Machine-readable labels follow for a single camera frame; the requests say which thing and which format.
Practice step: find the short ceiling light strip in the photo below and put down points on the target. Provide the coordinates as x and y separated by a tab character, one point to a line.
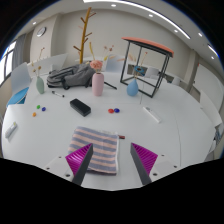
213	50

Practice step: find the recessed ceiling spotlights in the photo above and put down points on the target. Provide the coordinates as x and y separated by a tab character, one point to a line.
113	5

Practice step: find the black frame orange-top side table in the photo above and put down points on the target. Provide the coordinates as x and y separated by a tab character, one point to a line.
150	43

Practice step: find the green vase with dried flowers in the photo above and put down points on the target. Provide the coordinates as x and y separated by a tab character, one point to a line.
40	86

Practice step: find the blue vase with dried stems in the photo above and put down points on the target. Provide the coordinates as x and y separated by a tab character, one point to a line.
132	89

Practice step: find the grey curtain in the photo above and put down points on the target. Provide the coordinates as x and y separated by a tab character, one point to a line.
19	50

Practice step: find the yellow wooden coat rack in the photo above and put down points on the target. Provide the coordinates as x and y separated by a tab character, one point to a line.
84	36

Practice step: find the black and white marker pen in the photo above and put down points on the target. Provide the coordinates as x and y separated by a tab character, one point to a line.
58	94

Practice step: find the round wall clock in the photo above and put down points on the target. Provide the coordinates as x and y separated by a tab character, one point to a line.
41	31

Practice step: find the long ceiling light strip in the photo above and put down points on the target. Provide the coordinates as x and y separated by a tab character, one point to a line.
140	9

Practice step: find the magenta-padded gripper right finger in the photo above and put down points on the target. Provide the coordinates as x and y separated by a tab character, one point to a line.
146	158

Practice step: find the window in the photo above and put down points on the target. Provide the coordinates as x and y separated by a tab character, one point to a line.
5	65

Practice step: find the red round magnet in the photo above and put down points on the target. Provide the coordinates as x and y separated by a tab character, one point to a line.
111	110

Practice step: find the striped pink grey towel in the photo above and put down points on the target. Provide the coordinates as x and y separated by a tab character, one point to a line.
100	146

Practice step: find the black rectangular eraser box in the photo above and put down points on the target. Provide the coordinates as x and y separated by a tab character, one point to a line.
80	107

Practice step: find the pink vase with flowers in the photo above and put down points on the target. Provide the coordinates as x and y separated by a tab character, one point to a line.
98	85

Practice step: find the grey backpack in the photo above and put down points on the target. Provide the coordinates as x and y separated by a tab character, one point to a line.
71	76

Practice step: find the white chair with blue seat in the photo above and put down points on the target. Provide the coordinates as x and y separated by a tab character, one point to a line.
20	78

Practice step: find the orange round magnet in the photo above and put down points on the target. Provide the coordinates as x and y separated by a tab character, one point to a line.
34	114

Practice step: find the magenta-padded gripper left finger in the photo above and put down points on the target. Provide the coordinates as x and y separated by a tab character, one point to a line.
78	158

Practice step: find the white slim remote control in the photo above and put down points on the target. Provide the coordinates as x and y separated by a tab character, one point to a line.
152	114

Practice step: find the red pen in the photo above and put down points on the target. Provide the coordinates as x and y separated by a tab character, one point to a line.
121	136

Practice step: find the blue round magnet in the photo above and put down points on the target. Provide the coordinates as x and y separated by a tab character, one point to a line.
43	108
116	110

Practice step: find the green round magnet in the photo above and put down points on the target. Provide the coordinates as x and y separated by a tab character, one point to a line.
38	106

